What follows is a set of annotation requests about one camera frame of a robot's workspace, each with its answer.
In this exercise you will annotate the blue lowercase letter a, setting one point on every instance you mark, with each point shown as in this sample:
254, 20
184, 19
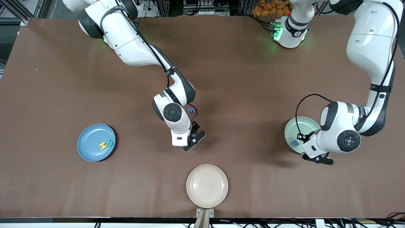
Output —
293, 143

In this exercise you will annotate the blue lowercase letter m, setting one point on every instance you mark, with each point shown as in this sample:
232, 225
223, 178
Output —
190, 110

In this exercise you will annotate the teal uppercase letter R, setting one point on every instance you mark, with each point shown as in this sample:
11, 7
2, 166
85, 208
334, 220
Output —
109, 143

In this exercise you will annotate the yellow uppercase letter H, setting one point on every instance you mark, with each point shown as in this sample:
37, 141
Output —
102, 145

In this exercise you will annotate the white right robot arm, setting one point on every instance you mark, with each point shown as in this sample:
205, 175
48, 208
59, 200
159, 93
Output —
126, 41

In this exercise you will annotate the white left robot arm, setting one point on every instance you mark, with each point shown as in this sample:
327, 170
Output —
370, 41

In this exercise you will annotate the green plate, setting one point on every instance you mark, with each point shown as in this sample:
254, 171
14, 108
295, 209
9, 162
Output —
307, 125

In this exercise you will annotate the beige plate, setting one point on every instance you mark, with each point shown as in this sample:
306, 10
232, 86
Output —
207, 186

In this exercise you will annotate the blue plate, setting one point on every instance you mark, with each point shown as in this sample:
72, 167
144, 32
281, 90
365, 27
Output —
90, 139

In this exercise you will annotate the brown table mat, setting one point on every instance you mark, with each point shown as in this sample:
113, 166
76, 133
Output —
284, 190

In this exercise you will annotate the white control box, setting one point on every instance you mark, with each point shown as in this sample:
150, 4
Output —
205, 12

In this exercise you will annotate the white power strip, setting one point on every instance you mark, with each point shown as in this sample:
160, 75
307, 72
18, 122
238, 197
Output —
148, 12

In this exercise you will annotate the orange snack bags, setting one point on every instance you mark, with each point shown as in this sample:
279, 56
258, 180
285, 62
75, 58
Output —
269, 9

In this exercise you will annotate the silver camera mount bracket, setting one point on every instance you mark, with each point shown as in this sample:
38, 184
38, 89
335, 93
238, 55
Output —
205, 212

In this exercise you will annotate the aluminium frame profile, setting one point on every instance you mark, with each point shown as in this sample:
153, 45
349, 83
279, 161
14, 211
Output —
15, 11

